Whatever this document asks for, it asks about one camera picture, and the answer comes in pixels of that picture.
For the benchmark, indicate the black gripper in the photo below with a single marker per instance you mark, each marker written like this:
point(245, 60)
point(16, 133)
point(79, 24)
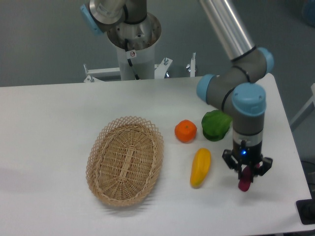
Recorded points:
point(247, 151)

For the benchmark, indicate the purple sweet potato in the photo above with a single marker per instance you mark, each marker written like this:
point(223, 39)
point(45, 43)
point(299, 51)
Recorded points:
point(244, 183)

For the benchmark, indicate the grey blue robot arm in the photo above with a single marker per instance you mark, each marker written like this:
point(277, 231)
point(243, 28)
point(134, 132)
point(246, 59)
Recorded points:
point(235, 92)

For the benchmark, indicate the yellow mango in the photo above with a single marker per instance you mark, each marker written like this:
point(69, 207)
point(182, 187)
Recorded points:
point(200, 167)

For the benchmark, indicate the green bok choy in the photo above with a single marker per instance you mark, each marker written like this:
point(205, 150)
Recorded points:
point(215, 125)

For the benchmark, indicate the orange tangerine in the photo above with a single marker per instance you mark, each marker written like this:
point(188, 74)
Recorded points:
point(185, 131)

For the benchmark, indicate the black device at table edge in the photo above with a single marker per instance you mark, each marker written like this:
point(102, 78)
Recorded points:
point(306, 211)

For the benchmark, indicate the woven wicker basket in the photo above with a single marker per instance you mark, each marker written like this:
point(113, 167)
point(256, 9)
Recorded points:
point(125, 161)

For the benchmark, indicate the blue object top right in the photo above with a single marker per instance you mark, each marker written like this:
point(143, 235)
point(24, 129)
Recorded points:
point(308, 12)

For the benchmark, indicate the white frame at right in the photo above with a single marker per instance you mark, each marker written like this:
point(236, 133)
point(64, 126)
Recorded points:
point(305, 110)

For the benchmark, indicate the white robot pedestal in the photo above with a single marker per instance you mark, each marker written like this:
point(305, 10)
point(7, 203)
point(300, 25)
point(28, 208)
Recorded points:
point(135, 48)

